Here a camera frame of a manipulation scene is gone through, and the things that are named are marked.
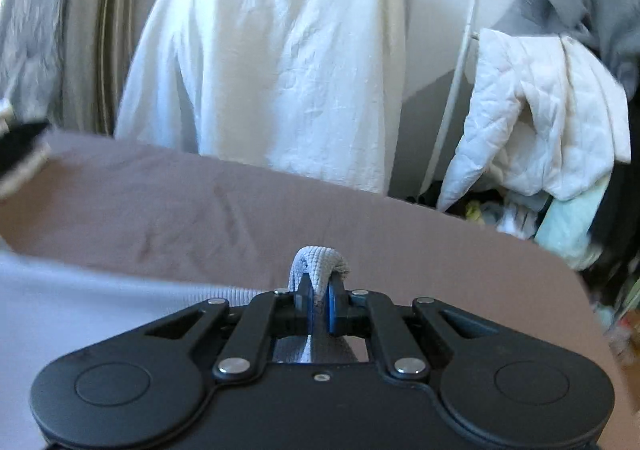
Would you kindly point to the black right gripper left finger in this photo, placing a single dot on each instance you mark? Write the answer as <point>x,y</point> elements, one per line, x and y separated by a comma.
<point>267,318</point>

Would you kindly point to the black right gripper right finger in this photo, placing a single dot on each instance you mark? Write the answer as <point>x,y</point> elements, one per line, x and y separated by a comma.
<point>373,317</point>

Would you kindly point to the light grey knit sweatshirt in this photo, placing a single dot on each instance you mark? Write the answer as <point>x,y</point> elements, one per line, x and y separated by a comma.
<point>48,309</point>

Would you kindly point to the white clothes rack pole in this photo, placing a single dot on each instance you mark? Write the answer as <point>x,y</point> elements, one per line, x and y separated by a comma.
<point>453,95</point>

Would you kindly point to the stack of folded clothes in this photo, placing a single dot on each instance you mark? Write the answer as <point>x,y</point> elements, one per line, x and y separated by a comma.
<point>24,150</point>

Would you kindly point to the brown bed sheet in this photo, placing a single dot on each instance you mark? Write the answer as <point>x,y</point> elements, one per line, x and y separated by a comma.
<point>165,215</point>

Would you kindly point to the mint green cloth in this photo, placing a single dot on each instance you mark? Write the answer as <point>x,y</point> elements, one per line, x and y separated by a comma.
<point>564,231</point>

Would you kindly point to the white draped cloth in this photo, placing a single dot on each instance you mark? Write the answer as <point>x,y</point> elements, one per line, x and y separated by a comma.
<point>307,87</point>

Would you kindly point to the white quilted jacket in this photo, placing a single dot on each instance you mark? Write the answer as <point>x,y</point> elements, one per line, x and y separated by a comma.
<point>545,115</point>

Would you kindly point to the beige grey curtain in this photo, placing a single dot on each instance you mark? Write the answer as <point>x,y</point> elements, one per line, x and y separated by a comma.
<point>66,61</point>

